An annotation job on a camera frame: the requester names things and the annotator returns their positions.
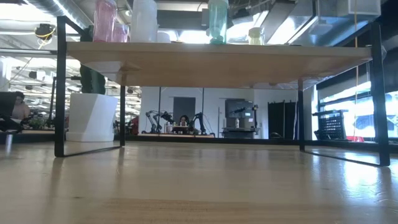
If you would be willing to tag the silver rectangular ventilation duct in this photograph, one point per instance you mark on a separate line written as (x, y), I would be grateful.
(335, 28)

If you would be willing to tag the green cactus plant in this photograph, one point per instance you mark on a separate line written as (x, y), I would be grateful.
(92, 81)

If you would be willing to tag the black monitor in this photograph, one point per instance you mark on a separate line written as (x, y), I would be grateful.
(7, 102)

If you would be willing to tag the black perforated basket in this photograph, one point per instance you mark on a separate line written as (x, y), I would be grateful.
(332, 126)

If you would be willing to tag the teal medicine bottle white cap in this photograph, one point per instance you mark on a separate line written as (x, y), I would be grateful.
(217, 21)

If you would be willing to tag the yellow medicine bottle white cap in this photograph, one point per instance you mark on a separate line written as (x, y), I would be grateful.
(256, 36)

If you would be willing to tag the black equipment cart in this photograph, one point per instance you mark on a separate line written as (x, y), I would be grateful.
(239, 109)

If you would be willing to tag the wooden shelf black metal legs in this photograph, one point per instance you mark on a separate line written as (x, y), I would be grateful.
(217, 65)

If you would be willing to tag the black neighbour rig robot arm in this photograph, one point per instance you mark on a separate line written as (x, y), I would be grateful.
(152, 119)
(199, 119)

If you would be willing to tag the white faceted plant pot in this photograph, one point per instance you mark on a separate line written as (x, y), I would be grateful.
(91, 118)

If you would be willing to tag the person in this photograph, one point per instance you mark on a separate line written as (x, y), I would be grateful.
(184, 120)
(21, 109)

